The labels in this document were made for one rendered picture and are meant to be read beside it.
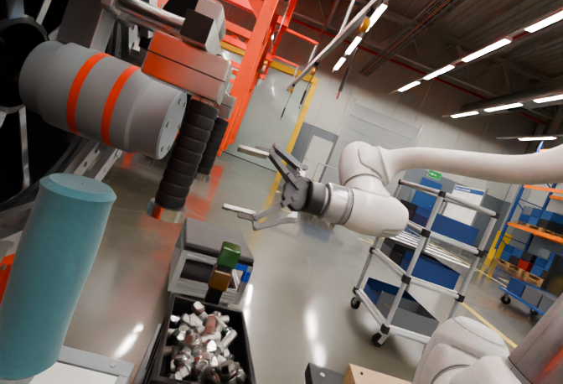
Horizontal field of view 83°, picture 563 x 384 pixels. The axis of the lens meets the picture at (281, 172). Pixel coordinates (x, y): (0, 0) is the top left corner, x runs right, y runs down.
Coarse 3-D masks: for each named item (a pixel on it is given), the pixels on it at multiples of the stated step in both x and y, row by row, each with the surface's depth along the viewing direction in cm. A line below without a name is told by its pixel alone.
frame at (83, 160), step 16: (144, 0) 63; (128, 32) 68; (144, 32) 68; (128, 48) 71; (96, 144) 73; (80, 160) 69; (112, 160) 75; (96, 176) 69; (16, 208) 54; (0, 224) 50; (16, 224) 50; (0, 240) 44; (16, 240) 48; (0, 256) 45
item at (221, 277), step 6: (216, 264) 66; (216, 270) 63; (210, 276) 64; (216, 276) 63; (222, 276) 63; (228, 276) 63; (210, 282) 63; (216, 282) 63; (222, 282) 63; (228, 282) 64; (216, 288) 63; (222, 288) 63
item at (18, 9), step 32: (0, 0) 44; (32, 0) 50; (64, 0) 66; (0, 32) 45; (32, 32) 53; (0, 64) 53; (0, 96) 53; (0, 128) 68; (32, 128) 70; (0, 160) 64; (32, 160) 66; (0, 192) 58
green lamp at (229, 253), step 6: (222, 246) 63; (228, 246) 63; (234, 246) 65; (222, 252) 63; (228, 252) 63; (234, 252) 63; (240, 252) 64; (222, 258) 63; (228, 258) 63; (234, 258) 63; (222, 264) 63; (228, 264) 63; (234, 264) 63
